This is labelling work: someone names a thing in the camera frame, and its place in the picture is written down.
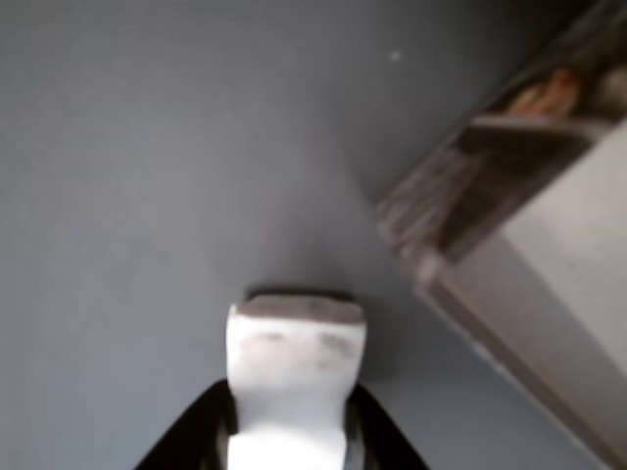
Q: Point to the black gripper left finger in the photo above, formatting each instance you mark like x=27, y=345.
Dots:
x=196, y=440

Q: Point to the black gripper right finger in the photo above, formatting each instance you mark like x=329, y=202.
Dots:
x=377, y=440

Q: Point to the small white rectangular block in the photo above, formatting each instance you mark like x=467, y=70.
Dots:
x=294, y=391

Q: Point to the bark-patterned cardboard box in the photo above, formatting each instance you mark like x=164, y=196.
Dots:
x=465, y=196

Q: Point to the grey desk mat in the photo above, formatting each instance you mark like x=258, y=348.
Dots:
x=147, y=147

